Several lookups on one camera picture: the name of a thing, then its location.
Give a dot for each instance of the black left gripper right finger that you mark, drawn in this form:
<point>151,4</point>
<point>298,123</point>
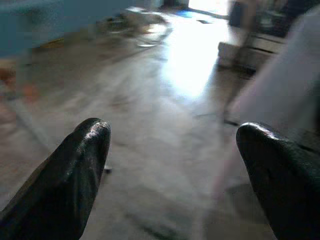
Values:
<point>285,180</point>

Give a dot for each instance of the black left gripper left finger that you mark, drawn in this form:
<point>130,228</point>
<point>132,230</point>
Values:
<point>62,180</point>

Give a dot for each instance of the pale white cloth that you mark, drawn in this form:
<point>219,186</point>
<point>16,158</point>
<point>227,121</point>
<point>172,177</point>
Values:
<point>287,75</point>

